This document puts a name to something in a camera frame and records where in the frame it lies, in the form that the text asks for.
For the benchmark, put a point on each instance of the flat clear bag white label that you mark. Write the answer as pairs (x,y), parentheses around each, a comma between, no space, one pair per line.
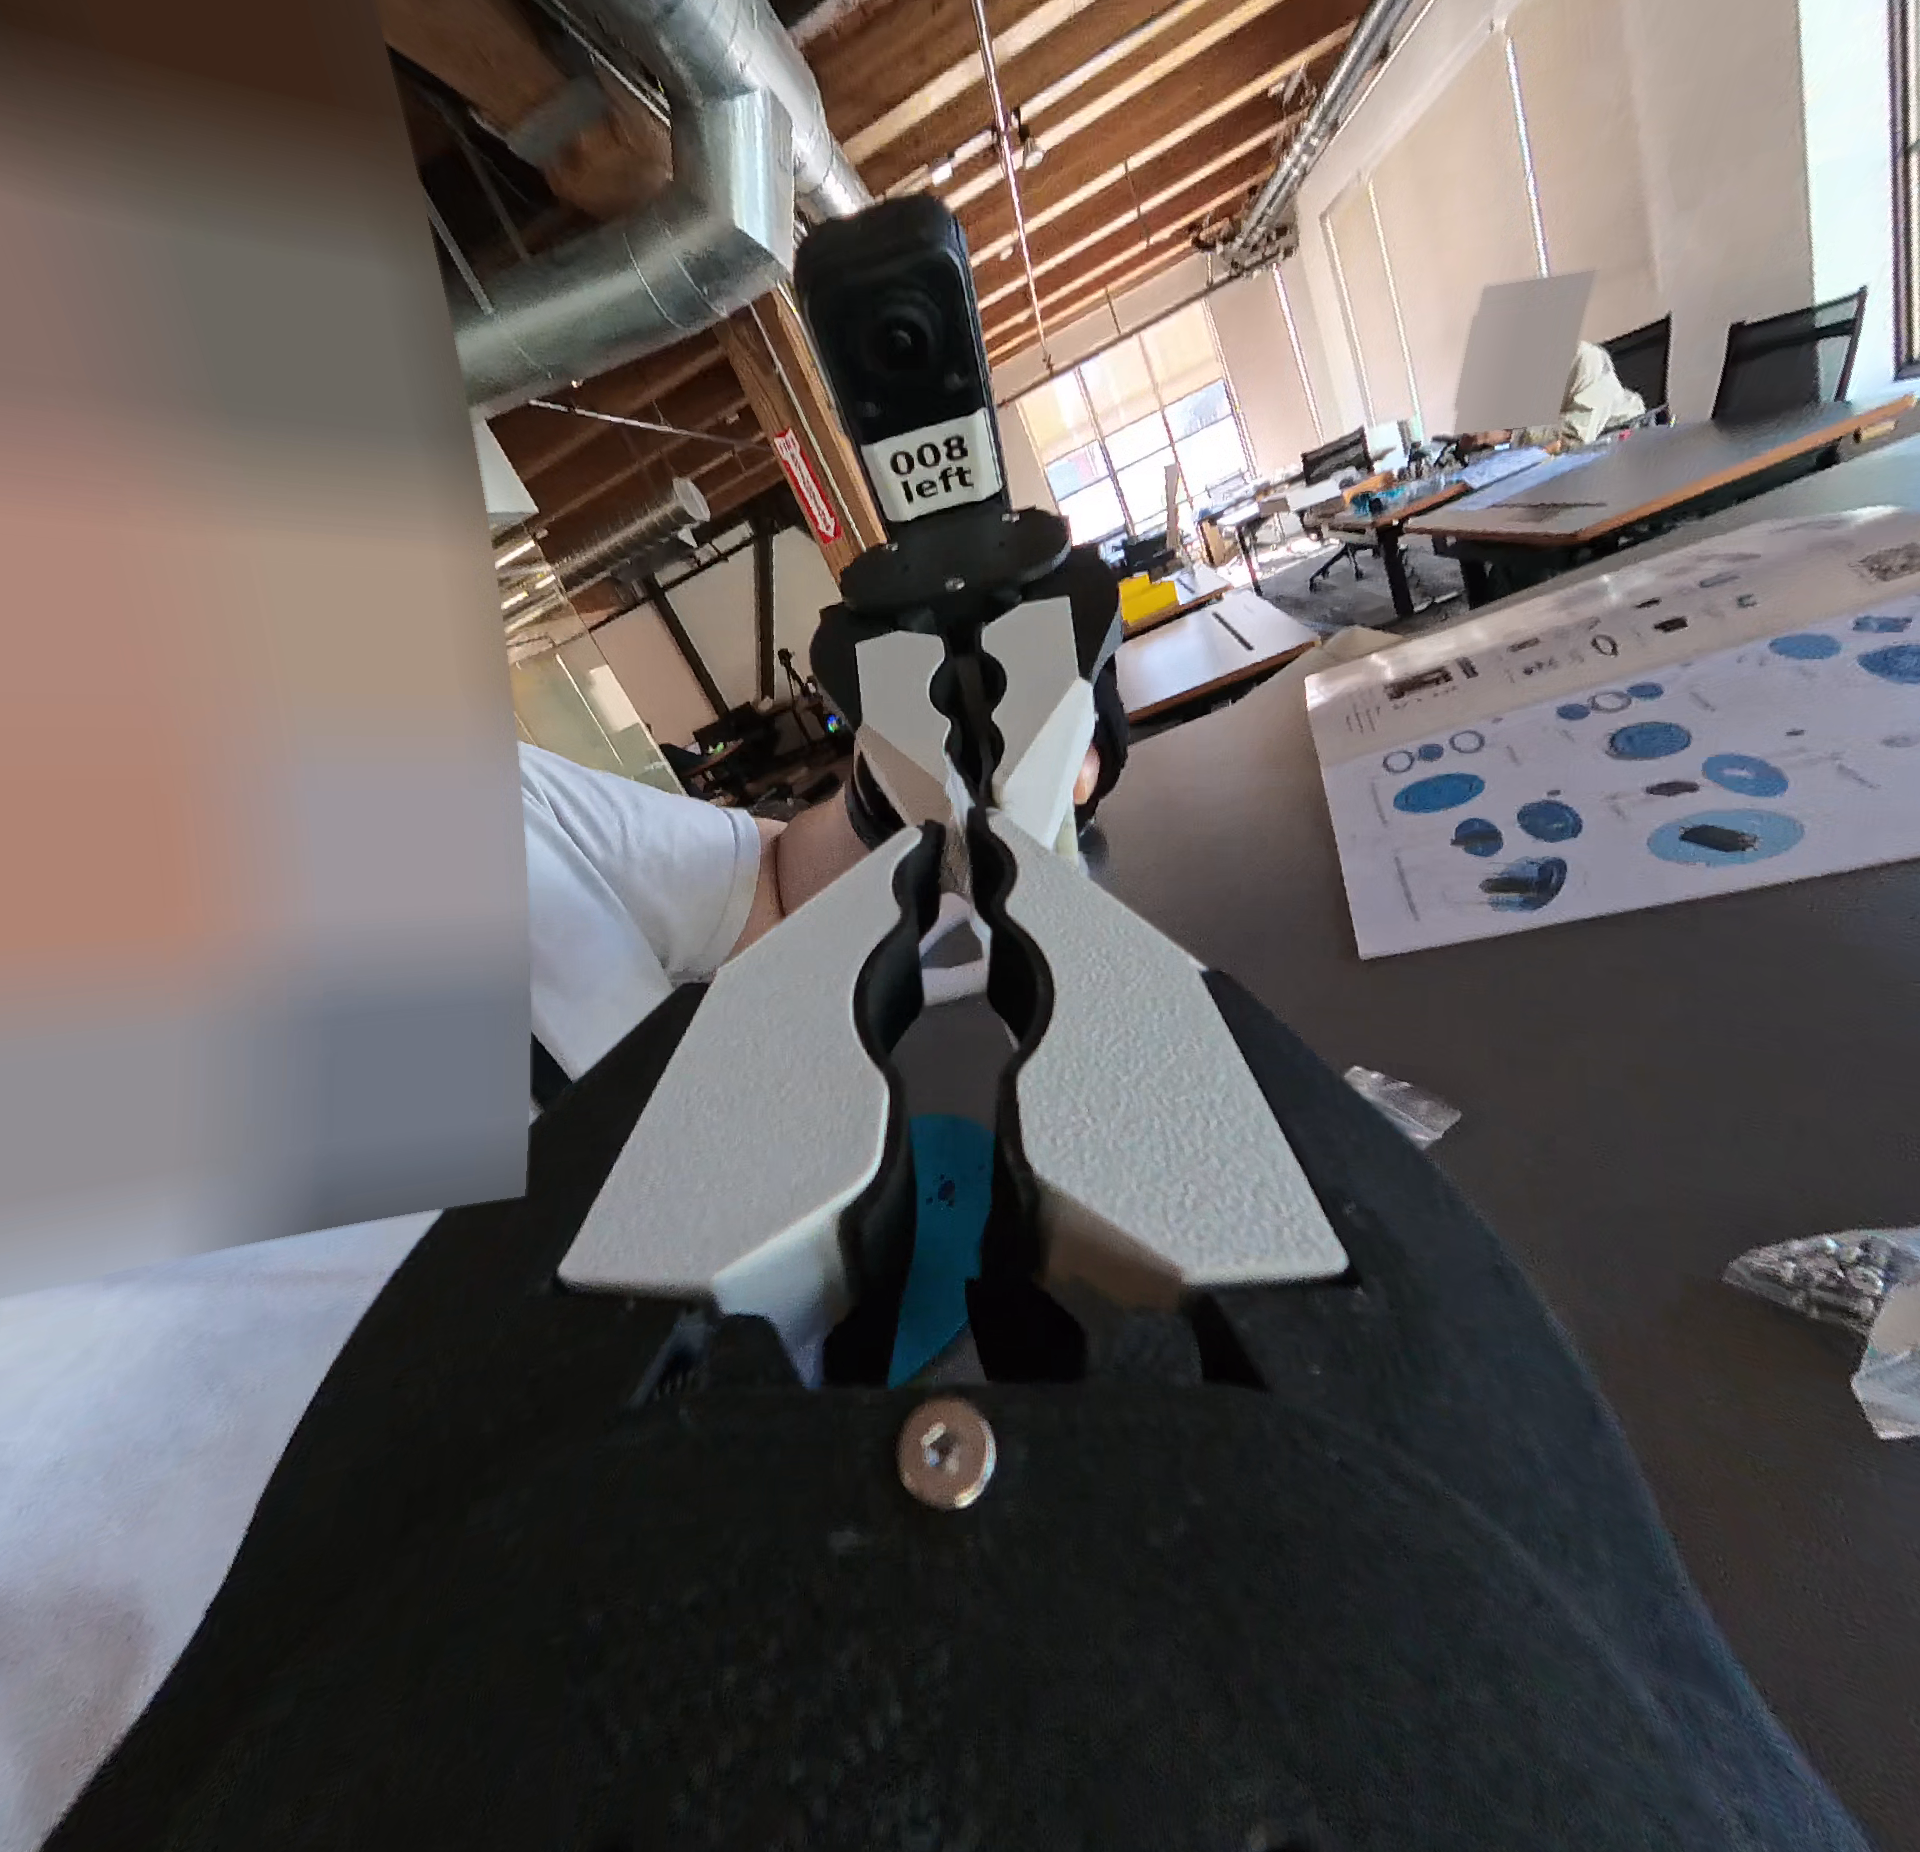
(1403,1105)

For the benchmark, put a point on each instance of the person's left forearm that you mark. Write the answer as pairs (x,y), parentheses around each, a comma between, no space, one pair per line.
(809,870)

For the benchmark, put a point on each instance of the blue round metal plate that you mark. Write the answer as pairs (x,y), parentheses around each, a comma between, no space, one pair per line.
(937,1254)

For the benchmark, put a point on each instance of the clear bag of nuts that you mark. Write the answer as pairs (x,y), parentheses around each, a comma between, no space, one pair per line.
(955,803)

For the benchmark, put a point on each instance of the illustrated assembly manual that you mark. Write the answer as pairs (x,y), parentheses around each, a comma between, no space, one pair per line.
(1575,803)

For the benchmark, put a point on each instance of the dark grey desk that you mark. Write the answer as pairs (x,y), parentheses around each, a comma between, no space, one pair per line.
(1575,1132)

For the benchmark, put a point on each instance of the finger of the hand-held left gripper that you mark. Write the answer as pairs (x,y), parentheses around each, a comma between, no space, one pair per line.
(1043,698)
(898,698)

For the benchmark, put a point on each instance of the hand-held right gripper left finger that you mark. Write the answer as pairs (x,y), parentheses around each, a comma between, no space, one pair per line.
(751,1117)

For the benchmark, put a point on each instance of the white board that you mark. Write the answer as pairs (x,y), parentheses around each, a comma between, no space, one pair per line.
(1523,352)

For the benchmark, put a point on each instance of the distant window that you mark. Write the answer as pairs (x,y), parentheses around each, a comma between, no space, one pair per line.
(1141,413)

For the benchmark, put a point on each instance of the black office chair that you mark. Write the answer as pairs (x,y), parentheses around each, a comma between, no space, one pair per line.
(1334,472)
(1793,352)
(1649,360)

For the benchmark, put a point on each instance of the wood-edged grey desk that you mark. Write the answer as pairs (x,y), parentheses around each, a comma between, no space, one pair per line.
(1680,472)
(1216,645)

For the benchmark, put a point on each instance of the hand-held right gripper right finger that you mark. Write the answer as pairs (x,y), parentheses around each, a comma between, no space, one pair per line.
(1172,1104)

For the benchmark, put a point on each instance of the red wall sign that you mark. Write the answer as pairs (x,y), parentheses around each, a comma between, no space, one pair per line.
(804,488)

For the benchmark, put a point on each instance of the yellow bin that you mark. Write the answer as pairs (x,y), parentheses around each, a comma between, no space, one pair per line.
(1152,605)

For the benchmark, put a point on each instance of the metal air duct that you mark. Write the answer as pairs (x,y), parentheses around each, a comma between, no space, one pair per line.
(707,202)

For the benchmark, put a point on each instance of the metal ceiling pipe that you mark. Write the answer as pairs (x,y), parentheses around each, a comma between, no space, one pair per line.
(1334,83)

